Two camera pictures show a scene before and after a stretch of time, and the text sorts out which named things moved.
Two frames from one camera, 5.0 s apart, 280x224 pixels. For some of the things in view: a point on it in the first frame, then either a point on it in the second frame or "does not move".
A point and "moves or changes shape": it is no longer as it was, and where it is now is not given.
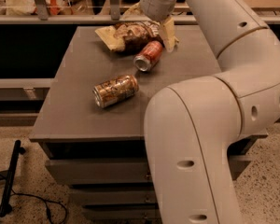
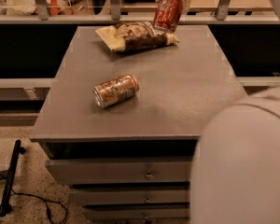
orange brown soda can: x=114 y=90 does not move
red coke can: x=149 y=57 moves or changes shape
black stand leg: x=5 y=207 does not move
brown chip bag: x=129 y=36 does not move
